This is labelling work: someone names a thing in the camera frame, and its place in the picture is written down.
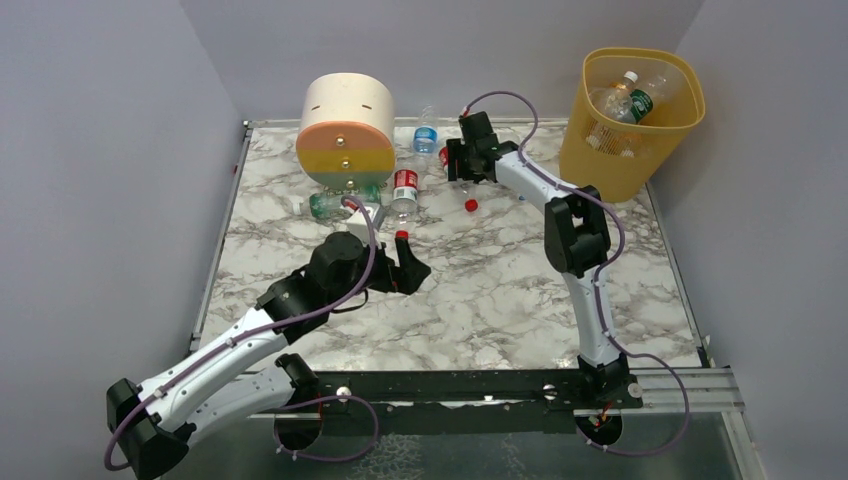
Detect red label clear bottle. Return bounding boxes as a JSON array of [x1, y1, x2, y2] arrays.
[[439, 146, 479, 213]]

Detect clear bottle red cap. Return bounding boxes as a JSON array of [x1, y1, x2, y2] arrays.
[[589, 71, 639, 123]]

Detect clear bottle green label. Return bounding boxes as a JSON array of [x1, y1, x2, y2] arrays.
[[622, 74, 671, 124]]

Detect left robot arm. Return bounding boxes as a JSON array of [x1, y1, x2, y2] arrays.
[[104, 232, 431, 479]]

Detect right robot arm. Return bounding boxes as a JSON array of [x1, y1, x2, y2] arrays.
[[442, 112, 630, 404]]

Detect yellow mesh plastic bin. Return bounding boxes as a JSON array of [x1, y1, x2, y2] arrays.
[[560, 47, 706, 203]]

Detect blue label water bottle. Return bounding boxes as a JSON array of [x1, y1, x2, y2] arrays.
[[411, 105, 438, 170]]

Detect red white label bottle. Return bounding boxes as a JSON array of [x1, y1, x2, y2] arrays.
[[391, 168, 419, 237]]

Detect green tinted plastic bottle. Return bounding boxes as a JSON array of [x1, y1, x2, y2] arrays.
[[287, 186, 381, 220]]

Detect cream and orange cylinder box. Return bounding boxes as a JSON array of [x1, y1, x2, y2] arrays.
[[295, 72, 395, 190]]

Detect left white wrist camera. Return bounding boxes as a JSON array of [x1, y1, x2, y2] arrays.
[[343, 201, 386, 246]]

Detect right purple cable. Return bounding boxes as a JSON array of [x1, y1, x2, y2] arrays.
[[461, 90, 692, 458]]

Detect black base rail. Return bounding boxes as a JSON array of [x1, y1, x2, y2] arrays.
[[253, 369, 643, 438]]

